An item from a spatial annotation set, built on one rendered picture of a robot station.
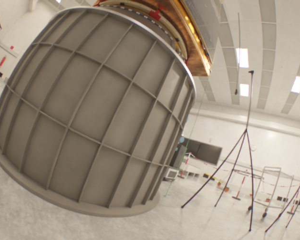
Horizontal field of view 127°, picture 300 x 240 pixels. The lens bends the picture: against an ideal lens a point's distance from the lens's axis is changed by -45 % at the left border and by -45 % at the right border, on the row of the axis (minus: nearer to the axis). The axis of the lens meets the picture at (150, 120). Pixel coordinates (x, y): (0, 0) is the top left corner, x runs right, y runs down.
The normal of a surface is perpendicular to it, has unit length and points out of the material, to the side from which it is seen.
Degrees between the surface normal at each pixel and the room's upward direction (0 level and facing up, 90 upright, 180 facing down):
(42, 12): 90
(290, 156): 90
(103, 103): 90
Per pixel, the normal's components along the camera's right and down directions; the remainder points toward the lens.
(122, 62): 0.46, 0.00
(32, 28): 0.74, 0.18
